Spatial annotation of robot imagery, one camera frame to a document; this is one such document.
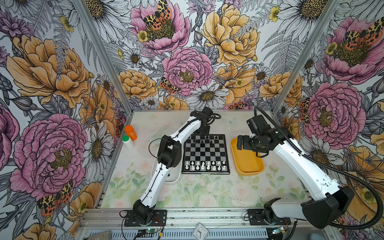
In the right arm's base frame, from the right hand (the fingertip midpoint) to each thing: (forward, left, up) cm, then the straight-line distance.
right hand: (247, 150), depth 76 cm
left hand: (+20, +22, -15) cm, 33 cm away
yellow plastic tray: (+3, -5, -18) cm, 19 cm away
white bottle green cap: (+15, +67, -13) cm, 70 cm away
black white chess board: (+9, +20, -19) cm, 29 cm away
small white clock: (-31, +24, -18) cm, 43 cm away
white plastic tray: (-4, +39, -17) cm, 42 cm away
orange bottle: (+23, +68, -12) cm, 72 cm away
